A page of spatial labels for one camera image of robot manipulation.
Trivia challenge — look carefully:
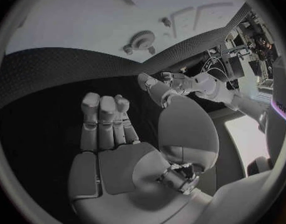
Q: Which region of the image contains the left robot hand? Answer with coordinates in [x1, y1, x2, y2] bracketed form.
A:
[159, 71, 198, 96]

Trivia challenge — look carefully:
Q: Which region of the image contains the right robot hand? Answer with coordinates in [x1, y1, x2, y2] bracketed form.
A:
[67, 72, 220, 224]

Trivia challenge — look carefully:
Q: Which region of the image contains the white task board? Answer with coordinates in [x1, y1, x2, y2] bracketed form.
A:
[4, 0, 250, 63]

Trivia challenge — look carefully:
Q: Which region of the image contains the grey gear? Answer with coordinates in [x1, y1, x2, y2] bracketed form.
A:
[132, 30, 156, 50]

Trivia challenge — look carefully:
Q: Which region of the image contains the workshop desk with equipment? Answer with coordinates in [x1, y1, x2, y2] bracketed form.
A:
[223, 9, 282, 91]

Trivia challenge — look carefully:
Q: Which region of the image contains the white cable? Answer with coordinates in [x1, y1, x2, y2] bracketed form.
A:
[201, 56, 230, 75]
[205, 66, 231, 85]

